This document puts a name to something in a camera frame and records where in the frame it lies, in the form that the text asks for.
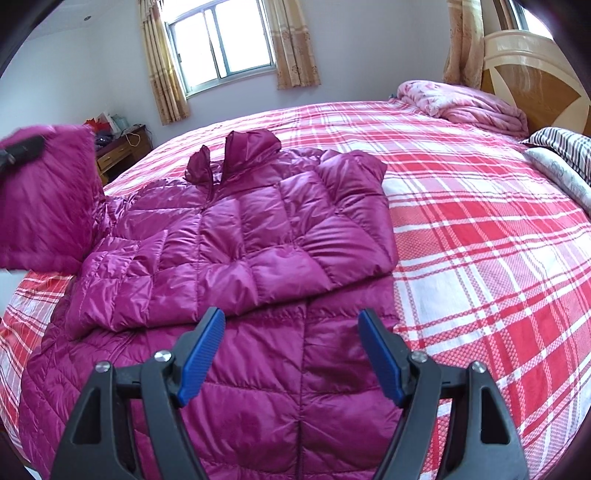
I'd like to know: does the striped pillow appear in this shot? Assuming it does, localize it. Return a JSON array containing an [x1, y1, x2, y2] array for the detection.
[[522, 127, 591, 188]]

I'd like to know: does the beige patterned curtain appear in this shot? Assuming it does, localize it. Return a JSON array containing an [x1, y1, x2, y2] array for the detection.
[[442, 0, 485, 90], [267, 0, 322, 91], [137, 0, 191, 125]]

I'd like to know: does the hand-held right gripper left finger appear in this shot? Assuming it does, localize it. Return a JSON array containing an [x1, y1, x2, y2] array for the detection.
[[50, 307, 227, 480]]

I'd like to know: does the wooden desk with drawers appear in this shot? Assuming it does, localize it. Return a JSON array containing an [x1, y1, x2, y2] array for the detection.
[[95, 124, 153, 186]]

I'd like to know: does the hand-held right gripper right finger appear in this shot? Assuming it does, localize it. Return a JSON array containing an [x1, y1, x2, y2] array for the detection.
[[358, 308, 530, 480]]

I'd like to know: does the white patterned pillow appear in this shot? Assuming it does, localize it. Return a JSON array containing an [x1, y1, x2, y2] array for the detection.
[[524, 148, 591, 214]]

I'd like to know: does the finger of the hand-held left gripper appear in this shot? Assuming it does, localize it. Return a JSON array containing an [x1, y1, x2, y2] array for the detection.
[[0, 134, 48, 175]]

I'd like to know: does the magenta quilted down jacket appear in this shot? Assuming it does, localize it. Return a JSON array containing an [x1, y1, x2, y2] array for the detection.
[[0, 124, 419, 480]]

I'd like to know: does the pink folded quilt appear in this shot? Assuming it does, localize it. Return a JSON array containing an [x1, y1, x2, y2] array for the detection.
[[397, 79, 530, 138]]

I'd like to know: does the sliding window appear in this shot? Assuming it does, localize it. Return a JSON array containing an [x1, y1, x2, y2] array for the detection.
[[165, 0, 279, 99]]

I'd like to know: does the cream and wood headboard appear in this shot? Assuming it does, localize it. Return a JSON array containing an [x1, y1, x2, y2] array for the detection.
[[480, 30, 591, 139]]

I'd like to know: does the red plaid bed sheet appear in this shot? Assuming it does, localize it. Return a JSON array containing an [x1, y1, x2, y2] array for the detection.
[[0, 99, 591, 480]]

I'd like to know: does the large window behind headboard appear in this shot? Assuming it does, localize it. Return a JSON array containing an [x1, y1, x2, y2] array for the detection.
[[501, 0, 555, 38]]

